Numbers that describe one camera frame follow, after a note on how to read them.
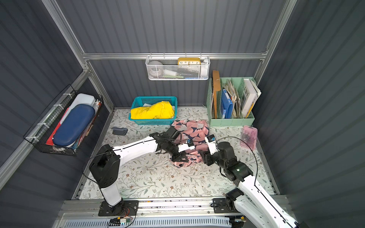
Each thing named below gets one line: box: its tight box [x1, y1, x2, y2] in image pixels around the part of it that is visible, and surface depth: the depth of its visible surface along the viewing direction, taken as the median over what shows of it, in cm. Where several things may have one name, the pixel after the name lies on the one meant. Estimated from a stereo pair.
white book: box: [241, 78, 262, 119], surface depth 100 cm
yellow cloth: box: [128, 96, 178, 125], surface depth 104 cm
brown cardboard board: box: [212, 69, 221, 119], surface depth 94 cm
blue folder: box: [220, 88, 233, 119], surface depth 101 cm
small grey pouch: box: [111, 126, 129, 136], surface depth 106 cm
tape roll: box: [148, 60, 164, 77], surface depth 89 cm
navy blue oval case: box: [52, 104, 96, 147], surface depth 69 cm
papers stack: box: [222, 78, 242, 119], surface depth 101 cm
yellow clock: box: [177, 57, 202, 66], surface depth 89 cm
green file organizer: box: [206, 69, 262, 127], surface depth 103 cm
